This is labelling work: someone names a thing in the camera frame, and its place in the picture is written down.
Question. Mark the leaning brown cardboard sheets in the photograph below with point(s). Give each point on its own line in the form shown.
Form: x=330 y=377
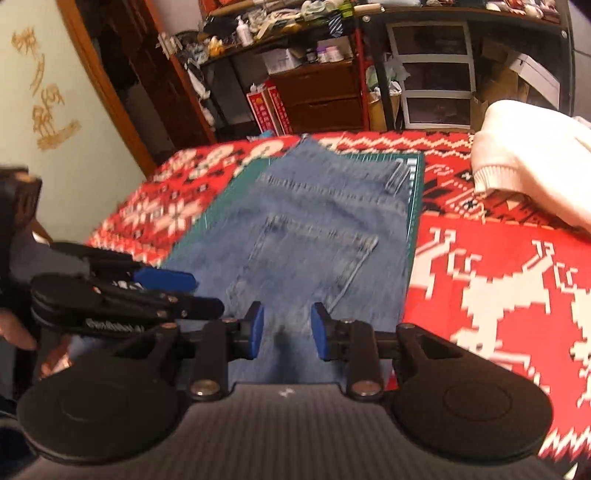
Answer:
x=498 y=87

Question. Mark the brown paper bag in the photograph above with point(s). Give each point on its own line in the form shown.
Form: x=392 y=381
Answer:
x=383 y=113

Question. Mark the white pump bottle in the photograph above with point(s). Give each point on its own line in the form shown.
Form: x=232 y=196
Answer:
x=244 y=32

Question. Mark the white knit sweater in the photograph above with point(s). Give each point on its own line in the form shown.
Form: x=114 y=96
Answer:
x=531 y=152

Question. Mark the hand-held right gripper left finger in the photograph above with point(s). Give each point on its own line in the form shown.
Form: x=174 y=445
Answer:
x=257 y=330

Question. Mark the white cardboard box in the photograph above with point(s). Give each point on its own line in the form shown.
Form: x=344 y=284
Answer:
x=281 y=61

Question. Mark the grey refrigerator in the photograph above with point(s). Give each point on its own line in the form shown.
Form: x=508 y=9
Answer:
x=581 y=55

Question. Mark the green cutting mat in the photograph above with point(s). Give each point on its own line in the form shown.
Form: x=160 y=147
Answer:
x=231 y=194

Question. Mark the person's left hand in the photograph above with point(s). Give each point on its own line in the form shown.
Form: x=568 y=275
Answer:
x=16 y=330

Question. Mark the small dark bottle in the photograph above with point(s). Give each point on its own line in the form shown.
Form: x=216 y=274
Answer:
x=310 y=57

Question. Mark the blue denim shorts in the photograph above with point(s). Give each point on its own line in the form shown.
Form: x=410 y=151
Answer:
x=314 y=230

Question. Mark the brown wooden drawer cabinet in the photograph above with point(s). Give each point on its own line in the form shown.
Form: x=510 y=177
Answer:
x=318 y=110

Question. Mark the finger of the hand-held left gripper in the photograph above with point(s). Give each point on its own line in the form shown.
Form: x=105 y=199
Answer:
x=198 y=308
x=166 y=279

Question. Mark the black metal frame desk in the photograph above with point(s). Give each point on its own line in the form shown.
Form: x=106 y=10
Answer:
x=378 y=69

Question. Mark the white plastic bag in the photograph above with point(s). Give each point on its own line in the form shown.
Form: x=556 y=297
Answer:
x=385 y=76

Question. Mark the blue striped necktie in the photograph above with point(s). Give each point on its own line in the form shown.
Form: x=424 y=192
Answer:
x=335 y=25

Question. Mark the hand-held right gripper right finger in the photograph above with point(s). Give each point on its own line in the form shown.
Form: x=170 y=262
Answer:
x=319 y=330

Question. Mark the red patterned blanket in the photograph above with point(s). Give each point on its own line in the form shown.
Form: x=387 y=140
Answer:
x=485 y=277

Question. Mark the white plastic drawer unit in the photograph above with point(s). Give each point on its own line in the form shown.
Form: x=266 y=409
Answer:
x=434 y=57

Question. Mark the brown wooden door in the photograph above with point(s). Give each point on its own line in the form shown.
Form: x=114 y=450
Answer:
x=152 y=83

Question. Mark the white shoe box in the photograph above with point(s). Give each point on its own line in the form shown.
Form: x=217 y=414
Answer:
x=535 y=78

